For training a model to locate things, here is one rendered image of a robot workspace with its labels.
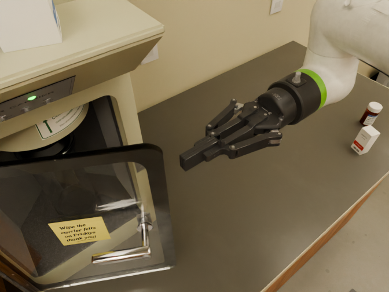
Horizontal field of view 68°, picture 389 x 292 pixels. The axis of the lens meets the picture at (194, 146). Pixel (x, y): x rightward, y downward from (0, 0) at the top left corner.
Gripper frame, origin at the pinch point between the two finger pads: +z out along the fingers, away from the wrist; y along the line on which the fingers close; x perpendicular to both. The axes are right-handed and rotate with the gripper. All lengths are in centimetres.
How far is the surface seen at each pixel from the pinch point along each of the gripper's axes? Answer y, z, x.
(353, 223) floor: 17, -108, 128
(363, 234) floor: 24, -107, 128
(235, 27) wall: -55, -61, 18
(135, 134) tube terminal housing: -11.6, 5.8, 1.1
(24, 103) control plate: -4.6, 19.4, -17.5
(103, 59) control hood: -0.8, 11.3, -21.4
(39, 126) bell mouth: -13.9, 19.2, -7.0
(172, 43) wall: -55, -31, 14
